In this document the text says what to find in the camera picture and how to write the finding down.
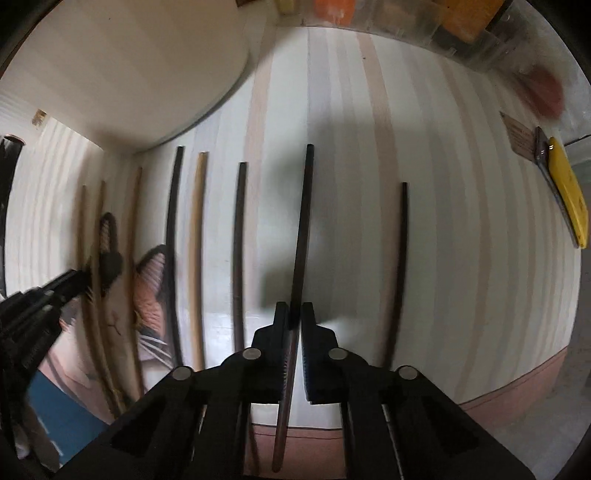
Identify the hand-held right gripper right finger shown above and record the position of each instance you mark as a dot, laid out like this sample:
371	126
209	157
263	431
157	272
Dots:
318	341

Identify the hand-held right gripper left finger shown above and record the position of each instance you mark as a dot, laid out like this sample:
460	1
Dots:
272	332

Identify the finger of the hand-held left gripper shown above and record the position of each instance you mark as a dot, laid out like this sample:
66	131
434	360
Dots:
67	284

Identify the light wooden chopstick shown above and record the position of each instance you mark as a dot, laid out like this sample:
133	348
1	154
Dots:
100	198
84	240
196	221

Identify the dark chopstick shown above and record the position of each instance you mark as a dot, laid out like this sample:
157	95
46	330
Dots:
171	207
238	230
400	254
302	230

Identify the cream utensil holder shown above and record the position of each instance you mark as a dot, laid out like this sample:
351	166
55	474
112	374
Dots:
138	69

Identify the striped cat-print mat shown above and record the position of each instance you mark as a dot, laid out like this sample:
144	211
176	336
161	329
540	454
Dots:
438	207

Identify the small brown packet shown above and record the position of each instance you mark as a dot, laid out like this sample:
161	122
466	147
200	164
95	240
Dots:
519	134

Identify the yellow hand tool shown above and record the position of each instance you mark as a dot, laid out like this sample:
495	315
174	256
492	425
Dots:
565	189

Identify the clear plastic bag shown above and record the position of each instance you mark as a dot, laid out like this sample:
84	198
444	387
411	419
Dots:
415	27

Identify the orange jar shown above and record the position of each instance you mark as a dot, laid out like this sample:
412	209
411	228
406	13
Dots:
333	9

